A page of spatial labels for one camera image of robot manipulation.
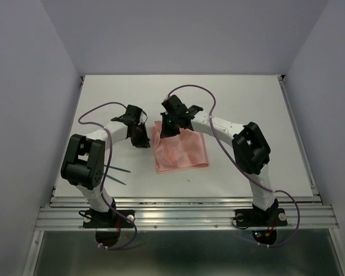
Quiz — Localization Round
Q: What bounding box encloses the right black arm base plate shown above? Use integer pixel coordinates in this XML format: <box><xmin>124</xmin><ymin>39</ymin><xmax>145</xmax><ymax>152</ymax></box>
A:
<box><xmin>235</xmin><ymin>208</ymin><xmax>288</xmax><ymax>228</ymax></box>

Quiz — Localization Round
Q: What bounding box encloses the teal plastic utensil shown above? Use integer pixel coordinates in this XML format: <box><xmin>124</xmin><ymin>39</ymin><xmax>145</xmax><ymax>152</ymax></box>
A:
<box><xmin>104</xmin><ymin>165</ymin><xmax>131</xmax><ymax>173</ymax></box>

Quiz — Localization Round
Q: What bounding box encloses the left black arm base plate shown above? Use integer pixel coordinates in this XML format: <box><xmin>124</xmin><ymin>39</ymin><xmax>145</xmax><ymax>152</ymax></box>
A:
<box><xmin>78</xmin><ymin>209</ymin><xmax>133</xmax><ymax>229</ymax></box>

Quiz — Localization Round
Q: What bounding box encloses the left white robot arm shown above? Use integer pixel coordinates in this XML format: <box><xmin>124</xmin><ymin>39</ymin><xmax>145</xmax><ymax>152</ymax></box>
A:
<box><xmin>60</xmin><ymin>105</ymin><xmax>150</xmax><ymax>227</ymax></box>

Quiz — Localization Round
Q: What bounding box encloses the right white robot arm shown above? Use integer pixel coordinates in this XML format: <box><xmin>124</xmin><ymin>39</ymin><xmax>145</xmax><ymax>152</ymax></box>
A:
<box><xmin>160</xmin><ymin>95</ymin><xmax>278</xmax><ymax>224</ymax></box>

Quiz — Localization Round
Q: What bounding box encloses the pink satin napkin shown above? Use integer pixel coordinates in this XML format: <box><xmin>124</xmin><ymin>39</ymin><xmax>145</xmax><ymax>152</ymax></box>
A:
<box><xmin>152</xmin><ymin>121</ymin><xmax>209</xmax><ymax>174</ymax></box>

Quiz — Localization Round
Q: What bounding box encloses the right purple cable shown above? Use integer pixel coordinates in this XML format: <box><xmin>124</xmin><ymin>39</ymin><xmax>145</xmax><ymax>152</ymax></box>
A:
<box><xmin>164</xmin><ymin>85</ymin><xmax>301</xmax><ymax>248</ymax></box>

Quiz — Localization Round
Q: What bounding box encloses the teal plastic spoon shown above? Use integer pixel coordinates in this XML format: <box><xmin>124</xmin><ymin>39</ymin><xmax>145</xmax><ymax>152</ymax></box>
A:
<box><xmin>106</xmin><ymin>175</ymin><xmax>127</xmax><ymax>186</ymax></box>

